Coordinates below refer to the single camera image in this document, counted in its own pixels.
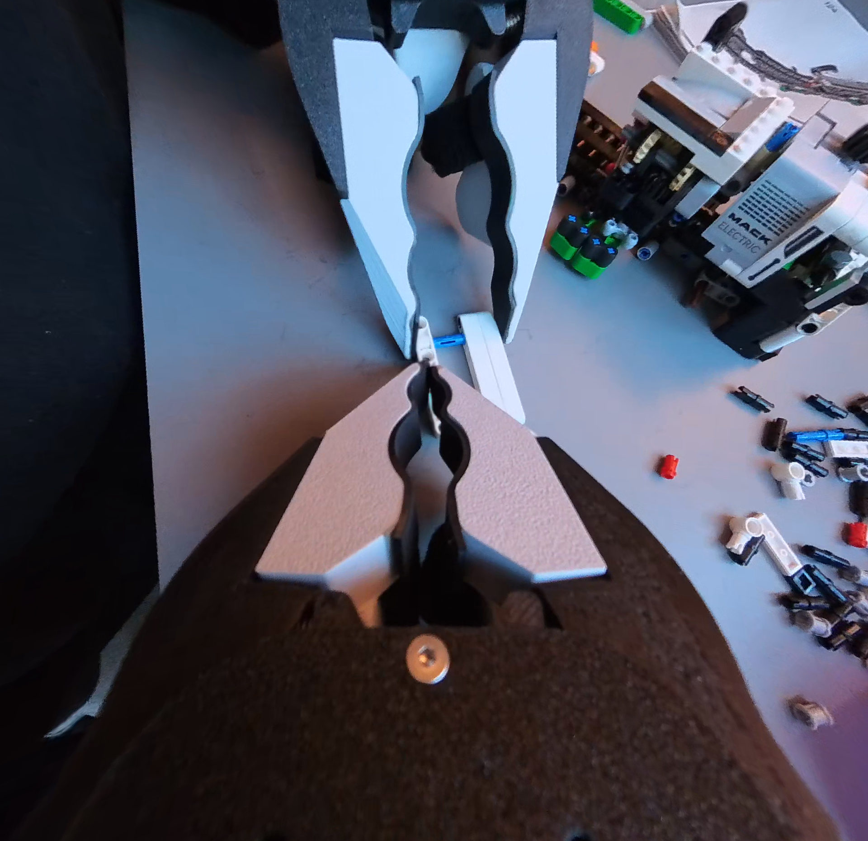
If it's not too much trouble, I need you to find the white lego garbage truck model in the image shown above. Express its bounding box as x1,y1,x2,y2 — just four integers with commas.
561,3,868,362

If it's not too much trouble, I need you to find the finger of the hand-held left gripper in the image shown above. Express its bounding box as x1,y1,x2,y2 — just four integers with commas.
332,37,427,362
481,38,561,345

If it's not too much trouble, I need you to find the grey lego axle connector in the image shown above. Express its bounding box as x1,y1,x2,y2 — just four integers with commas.
788,697,834,730

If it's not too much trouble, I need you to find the pile of small lego pins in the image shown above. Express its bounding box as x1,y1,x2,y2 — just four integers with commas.
729,385,868,652

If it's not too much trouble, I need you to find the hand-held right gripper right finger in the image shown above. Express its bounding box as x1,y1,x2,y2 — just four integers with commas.
433,368,609,596

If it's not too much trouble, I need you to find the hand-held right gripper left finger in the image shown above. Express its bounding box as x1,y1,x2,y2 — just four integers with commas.
254,363,431,629

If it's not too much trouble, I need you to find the long green lego beam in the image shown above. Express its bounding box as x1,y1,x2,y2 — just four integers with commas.
592,0,646,36

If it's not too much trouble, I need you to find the green and black lego assembly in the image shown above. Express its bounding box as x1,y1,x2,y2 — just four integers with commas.
549,212,619,280

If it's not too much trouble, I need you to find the white angled lego liftarm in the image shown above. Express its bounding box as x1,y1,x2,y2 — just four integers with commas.
724,512,804,574

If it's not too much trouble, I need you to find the long white lego panel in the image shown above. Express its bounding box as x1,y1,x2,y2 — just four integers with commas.
458,311,527,427

